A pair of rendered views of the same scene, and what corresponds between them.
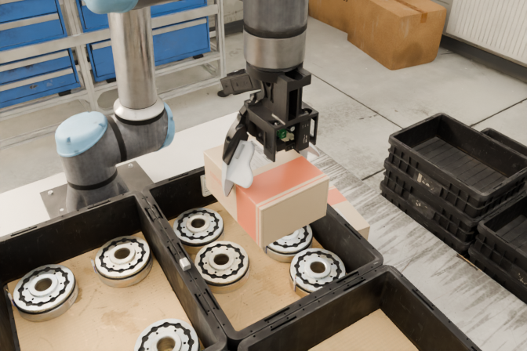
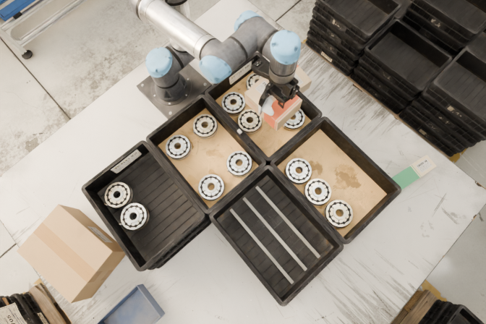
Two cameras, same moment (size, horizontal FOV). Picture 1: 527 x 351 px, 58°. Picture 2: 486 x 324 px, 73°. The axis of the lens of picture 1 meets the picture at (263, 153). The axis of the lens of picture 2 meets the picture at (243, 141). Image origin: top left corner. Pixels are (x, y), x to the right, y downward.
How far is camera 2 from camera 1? 0.60 m
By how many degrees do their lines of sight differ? 34
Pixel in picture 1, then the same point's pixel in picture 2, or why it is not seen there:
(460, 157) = not seen: outside the picture
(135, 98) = not seen: hidden behind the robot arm
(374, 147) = not seen: outside the picture
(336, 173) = not seen: hidden behind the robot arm
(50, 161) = (89, 23)
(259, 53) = (278, 80)
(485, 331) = (362, 122)
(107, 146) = (175, 66)
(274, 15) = (286, 71)
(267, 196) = (278, 115)
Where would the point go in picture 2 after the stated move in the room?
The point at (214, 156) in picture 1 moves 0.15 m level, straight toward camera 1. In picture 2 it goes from (250, 95) to (264, 134)
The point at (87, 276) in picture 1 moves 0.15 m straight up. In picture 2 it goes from (191, 135) to (184, 122)
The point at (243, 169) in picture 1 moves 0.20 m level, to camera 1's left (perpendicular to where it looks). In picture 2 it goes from (268, 108) to (208, 119)
